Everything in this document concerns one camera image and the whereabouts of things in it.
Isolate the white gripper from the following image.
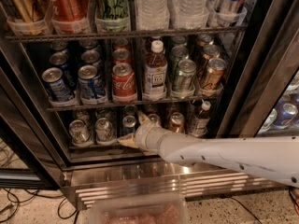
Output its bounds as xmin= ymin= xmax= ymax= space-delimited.
xmin=118 ymin=110 xmax=174 ymax=160

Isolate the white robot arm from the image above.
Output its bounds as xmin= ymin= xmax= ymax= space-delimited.
xmin=118 ymin=111 xmax=299 ymax=188

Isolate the red bull can bottom shelf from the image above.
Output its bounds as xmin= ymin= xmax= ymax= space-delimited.
xmin=122 ymin=116 xmax=136 ymax=135

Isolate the red bull can shelf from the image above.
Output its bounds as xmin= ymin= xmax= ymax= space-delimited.
xmin=122 ymin=116 xmax=136 ymax=135
xmin=214 ymin=0 xmax=245 ymax=27

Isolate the red soda can bottom shelf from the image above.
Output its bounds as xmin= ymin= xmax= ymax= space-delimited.
xmin=148 ymin=113 xmax=161 ymax=125

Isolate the copper can bottom shelf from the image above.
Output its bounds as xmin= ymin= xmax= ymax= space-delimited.
xmin=167 ymin=112 xmax=185 ymax=133

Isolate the red coca cola can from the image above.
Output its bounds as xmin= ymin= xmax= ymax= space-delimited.
xmin=112 ymin=63 xmax=136 ymax=103

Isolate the silver green can bottom left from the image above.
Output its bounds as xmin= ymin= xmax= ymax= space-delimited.
xmin=69 ymin=119 xmax=93 ymax=147

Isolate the blue pepsi can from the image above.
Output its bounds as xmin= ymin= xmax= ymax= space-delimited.
xmin=42 ymin=67 xmax=77 ymax=107
xmin=78 ymin=65 xmax=107 ymax=105

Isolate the tea bottle bottom shelf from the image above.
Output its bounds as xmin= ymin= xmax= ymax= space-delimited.
xmin=188 ymin=101 xmax=211 ymax=137

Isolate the fridge bottom steel grille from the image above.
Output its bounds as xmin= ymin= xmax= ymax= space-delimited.
xmin=61 ymin=157 xmax=283 ymax=210

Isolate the green can front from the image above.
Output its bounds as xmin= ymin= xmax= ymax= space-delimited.
xmin=171 ymin=59 xmax=196 ymax=98

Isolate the gold can front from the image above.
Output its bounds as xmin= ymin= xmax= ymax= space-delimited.
xmin=199 ymin=58 xmax=226 ymax=91

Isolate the blue pepsi can front left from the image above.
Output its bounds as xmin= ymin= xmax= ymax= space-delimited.
xmin=42 ymin=67 xmax=77 ymax=107

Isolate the water bottle shelf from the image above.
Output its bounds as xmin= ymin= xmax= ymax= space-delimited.
xmin=169 ymin=0 xmax=209 ymax=29
xmin=135 ymin=0 xmax=169 ymax=31

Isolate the green can top shelf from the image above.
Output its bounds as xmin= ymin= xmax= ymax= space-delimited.
xmin=96 ymin=0 xmax=129 ymax=32

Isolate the fridge glass door right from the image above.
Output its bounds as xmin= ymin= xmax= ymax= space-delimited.
xmin=230 ymin=0 xmax=299 ymax=137

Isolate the orange can top shelf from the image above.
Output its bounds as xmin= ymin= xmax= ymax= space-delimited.
xmin=50 ymin=0 xmax=89 ymax=34

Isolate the blue can behind door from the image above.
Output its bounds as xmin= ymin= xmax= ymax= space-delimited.
xmin=273 ymin=103 xmax=298 ymax=129

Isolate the red bull can top shelf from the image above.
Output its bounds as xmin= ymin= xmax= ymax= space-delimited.
xmin=214 ymin=0 xmax=245 ymax=27

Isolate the gold can top shelf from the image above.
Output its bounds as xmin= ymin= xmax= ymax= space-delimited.
xmin=7 ymin=0 xmax=52 ymax=35

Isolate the tea bottle white cap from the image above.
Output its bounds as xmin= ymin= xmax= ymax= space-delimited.
xmin=144 ymin=40 xmax=167 ymax=100

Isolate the clear plastic bin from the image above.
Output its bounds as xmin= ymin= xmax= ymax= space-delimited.
xmin=89 ymin=192 xmax=189 ymax=224

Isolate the black cable on floor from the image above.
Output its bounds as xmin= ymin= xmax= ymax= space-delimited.
xmin=0 ymin=187 xmax=78 ymax=224

